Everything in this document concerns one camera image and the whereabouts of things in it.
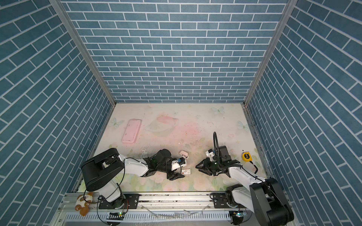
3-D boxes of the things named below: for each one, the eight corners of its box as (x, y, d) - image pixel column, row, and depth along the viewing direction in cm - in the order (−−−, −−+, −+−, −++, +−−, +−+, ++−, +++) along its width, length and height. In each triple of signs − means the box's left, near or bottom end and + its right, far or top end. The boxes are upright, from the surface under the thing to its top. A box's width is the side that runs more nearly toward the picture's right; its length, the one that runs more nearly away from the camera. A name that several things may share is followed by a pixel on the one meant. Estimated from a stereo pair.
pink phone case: (122, 144, 97) (120, 142, 95) (130, 120, 111) (129, 118, 109) (135, 144, 97) (134, 142, 95) (141, 120, 111) (140, 118, 109)
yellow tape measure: (243, 163, 89) (244, 161, 88) (241, 153, 94) (242, 151, 92) (252, 163, 89) (253, 161, 88) (249, 153, 94) (250, 151, 92)
